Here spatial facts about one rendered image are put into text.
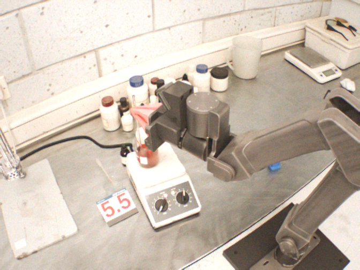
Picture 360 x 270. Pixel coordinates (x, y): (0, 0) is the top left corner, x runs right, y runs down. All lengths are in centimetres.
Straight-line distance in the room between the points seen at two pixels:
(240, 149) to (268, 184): 38
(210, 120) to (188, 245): 34
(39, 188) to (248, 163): 62
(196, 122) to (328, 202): 27
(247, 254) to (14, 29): 88
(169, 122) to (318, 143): 29
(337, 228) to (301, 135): 47
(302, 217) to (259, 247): 20
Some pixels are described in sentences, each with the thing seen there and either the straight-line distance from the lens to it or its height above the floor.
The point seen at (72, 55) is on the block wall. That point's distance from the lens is 102.
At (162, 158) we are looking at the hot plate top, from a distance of 79.
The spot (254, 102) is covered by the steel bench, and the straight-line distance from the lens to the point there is 115.
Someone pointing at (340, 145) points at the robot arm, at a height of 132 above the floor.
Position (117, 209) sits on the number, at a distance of 80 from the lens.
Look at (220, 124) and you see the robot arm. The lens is 52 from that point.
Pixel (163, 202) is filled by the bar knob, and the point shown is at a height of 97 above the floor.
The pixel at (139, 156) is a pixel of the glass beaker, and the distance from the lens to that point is 74.
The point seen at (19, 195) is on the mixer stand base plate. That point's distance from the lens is 93.
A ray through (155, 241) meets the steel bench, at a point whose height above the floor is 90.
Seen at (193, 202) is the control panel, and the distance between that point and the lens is 77.
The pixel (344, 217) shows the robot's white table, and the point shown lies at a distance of 90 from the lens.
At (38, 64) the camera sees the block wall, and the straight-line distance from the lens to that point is 100.
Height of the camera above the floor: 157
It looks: 43 degrees down
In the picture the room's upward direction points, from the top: 1 degrees counter-clockwise
